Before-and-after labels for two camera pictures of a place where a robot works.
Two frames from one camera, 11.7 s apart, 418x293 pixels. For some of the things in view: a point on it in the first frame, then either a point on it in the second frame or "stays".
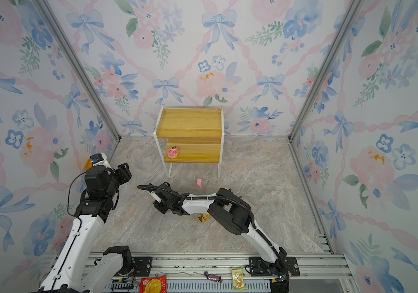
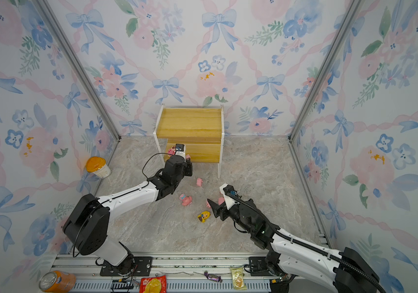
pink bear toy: x=173 y=152 stays
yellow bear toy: x=203 y=217 stays
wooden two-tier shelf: x=190 y=135 stays
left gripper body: x=114 y=189 -> x=187 y=172
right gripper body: x=162 y=206 -> x=235 y=213
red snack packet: x=153 y=285 stays
